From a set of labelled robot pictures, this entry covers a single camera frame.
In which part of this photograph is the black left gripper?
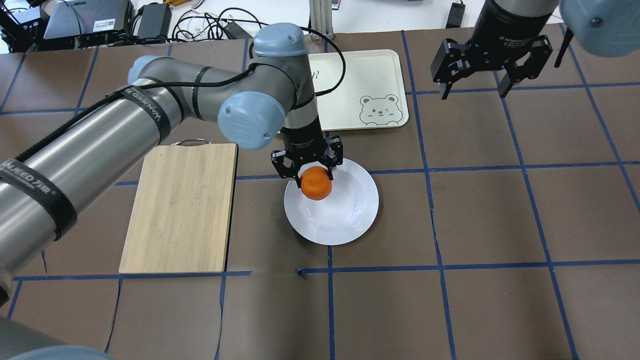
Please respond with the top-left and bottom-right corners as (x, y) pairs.
(270, 127), (344, 187)

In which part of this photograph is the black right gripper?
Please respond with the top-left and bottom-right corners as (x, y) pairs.
(430, 17), (553, 100)

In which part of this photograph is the orange fruit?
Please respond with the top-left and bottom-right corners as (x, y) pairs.
(301, 166), (333, 201)

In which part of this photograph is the white ribbed plate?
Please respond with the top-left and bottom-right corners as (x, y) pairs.
(283, 158), (380, 246)

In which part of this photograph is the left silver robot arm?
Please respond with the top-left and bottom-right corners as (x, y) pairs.
(1, 23), (344, 305)

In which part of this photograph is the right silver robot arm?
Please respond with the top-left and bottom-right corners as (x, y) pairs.
(430, 0), (640, 100)

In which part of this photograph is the cream bear tray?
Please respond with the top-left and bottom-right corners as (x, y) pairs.
(309, 48), (409, 132)

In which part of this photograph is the bamboo cutting board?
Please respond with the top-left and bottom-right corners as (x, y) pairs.
(119, 143), (238, 275)

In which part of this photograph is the black power adapter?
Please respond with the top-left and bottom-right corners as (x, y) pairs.
(135, 3), (172, 42)

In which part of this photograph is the black electronics box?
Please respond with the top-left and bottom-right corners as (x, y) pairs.
(43, 0), (134, 40)

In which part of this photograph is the aluminium frame post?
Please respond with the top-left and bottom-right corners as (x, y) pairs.
(308, 0), (335, 39)

